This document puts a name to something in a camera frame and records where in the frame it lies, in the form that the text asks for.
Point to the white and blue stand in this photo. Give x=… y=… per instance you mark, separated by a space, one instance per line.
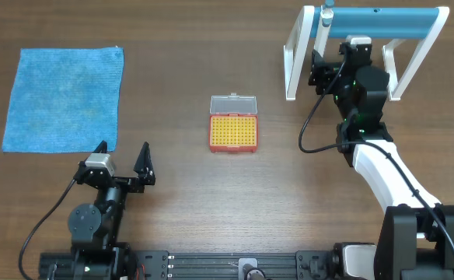
x=378 y=22

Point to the white pipette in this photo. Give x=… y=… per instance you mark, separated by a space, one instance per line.
x=322 y=39

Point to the red and yellow tip box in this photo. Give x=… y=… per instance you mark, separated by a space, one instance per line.
x=233 y=134

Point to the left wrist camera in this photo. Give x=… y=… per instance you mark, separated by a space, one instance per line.
x=100 y=162

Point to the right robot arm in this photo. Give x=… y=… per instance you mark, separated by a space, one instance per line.
x=374 y=167

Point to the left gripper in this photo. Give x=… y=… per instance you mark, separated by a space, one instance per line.
x=128 y=184

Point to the blue cloth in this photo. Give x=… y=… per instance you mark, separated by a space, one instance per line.
x=60 y=101

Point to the mounting rail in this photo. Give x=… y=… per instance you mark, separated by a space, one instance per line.
x=211 y=264

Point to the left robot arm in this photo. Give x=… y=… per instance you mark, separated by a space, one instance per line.
x=83 y=223

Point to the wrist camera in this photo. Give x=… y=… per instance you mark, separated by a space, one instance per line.
x=100 y=162
x=358 y=39

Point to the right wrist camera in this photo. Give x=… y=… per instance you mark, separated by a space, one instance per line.
x=358 y=39

